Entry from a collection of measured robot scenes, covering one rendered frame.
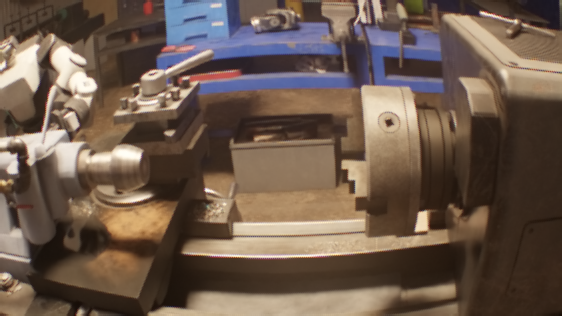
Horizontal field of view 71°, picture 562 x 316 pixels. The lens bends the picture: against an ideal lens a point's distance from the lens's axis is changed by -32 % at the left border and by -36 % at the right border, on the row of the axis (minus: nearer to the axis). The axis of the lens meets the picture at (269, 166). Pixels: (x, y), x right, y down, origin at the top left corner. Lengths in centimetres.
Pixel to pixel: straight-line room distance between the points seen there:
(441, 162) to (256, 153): 222
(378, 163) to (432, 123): 14
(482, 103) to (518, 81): 8
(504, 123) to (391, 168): 25
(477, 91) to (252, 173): 247
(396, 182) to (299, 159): 221
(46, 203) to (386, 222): 65
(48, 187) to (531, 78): 91
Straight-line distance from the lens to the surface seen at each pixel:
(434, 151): 84
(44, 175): 101
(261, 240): 121
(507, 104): 66
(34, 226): 104
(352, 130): 90
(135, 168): 96
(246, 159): 301
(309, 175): 303
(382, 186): 80
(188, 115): 119
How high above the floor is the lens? 150
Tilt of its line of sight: 27 degrees down
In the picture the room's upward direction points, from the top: 6 degrees counter-clockwise
